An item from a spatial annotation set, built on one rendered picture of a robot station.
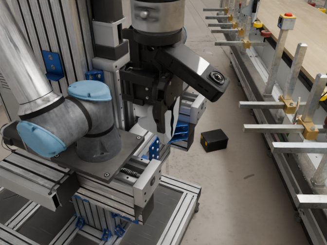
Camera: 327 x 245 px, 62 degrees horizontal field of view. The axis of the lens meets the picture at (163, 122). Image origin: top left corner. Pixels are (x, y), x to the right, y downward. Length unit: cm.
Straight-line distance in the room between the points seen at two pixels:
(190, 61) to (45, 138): 42
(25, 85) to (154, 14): 42
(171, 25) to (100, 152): 58
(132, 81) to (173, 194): 146
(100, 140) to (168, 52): 50
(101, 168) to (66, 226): 95
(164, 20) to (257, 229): 179
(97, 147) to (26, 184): 29
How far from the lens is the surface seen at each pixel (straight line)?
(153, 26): 38
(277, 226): 210
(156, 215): 175
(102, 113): 80
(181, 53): 41
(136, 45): 42
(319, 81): 137
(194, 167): 231
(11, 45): 71
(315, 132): 144
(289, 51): 219
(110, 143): 86
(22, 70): 71
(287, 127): 142
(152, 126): 48
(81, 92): 78
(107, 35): 97
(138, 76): 42
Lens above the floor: 164
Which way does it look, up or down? 36 degrees down
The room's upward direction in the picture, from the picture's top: straight up
